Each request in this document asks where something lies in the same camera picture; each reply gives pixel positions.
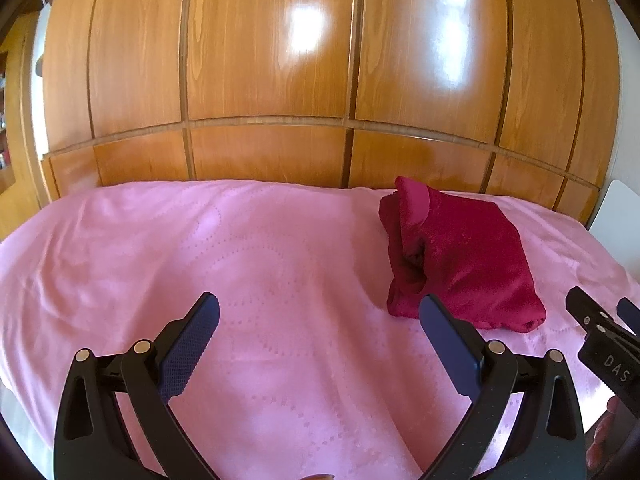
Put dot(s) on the wooden bookshelf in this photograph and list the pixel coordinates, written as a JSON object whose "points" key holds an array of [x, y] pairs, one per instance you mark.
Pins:
{"points": [[12, 110]]}

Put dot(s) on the pink bed blanket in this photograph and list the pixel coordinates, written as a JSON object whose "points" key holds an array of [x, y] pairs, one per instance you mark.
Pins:
{"points": [[250, 260]]}

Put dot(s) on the dark red cloth garment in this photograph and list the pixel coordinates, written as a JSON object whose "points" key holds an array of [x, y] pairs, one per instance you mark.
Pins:
{"points": [[460, 255]]}

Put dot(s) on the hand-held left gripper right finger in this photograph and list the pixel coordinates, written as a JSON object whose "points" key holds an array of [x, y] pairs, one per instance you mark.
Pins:
{"points": [[447, 345]]}

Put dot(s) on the wooden wardrobe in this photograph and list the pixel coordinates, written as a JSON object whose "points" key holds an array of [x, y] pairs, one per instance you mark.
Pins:
{"points": [[320, 60]]}

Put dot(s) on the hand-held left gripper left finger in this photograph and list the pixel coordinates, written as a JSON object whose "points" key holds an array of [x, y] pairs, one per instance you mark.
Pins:
{"points": [[192, 345]]}

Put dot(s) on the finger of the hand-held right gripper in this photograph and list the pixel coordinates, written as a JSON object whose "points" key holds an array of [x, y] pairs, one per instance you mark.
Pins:
{"points": [[587, 310], [629, 310]]}

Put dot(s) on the person's right hand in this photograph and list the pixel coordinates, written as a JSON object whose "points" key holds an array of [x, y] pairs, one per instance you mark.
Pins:
{"points": [[602, 435]]}

